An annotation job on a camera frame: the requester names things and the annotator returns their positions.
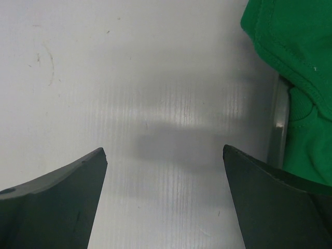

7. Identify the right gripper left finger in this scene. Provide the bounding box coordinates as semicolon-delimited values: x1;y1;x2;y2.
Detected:
1;148;107;248

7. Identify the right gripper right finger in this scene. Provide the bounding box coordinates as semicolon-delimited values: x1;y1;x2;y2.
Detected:
223;145;331;248

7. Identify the grey plastic basket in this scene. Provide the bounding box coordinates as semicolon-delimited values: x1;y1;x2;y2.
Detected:
267;74;289;169

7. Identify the green t-shirt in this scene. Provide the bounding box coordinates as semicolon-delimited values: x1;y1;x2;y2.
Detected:
241;1;331;186

